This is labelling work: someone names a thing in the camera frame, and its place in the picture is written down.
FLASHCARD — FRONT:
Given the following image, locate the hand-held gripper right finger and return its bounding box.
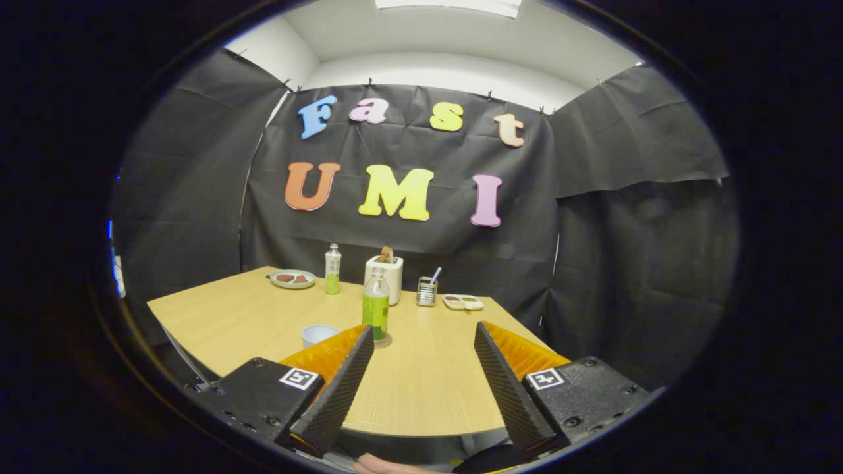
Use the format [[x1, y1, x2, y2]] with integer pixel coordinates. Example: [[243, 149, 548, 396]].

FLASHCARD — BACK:
[[474, 321, 649, 455]]

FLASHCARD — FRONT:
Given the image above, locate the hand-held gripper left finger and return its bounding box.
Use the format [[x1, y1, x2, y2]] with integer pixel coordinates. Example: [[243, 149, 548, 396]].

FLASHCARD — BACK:
[[188, 324, 375, 458]]

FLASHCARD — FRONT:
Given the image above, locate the light blue cup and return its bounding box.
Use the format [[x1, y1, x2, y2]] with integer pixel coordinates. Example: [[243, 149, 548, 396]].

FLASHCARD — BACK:
[[302, 325, 340, 349]]

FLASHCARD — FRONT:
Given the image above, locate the green label juice bottle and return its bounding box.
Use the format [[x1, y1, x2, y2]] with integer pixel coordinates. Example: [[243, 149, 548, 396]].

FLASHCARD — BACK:
[[362, 266, 391, 342]]

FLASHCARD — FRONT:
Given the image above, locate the small capped green drink bottle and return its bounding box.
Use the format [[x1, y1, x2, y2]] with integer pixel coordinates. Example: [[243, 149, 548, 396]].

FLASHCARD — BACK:
[[325, 243, 342, 295]]

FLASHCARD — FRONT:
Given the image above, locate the wooden table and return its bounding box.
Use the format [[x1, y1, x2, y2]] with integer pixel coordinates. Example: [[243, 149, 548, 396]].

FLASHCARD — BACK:
[[146, 266, 551, 438]]

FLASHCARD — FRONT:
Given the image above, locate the pale green plate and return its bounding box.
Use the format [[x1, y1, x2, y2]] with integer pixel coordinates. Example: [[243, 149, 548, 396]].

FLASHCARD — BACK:
[[269, 269, 317, 290]]

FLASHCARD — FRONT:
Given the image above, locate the white toaster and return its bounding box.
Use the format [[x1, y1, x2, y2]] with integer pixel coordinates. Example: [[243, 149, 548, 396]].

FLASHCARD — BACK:
[[364, 255, 404, 306]]

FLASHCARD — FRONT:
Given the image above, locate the black backdrop cloth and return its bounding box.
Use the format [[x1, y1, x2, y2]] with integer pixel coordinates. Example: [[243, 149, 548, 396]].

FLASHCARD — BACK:
[[109, 46, 742, 389]]

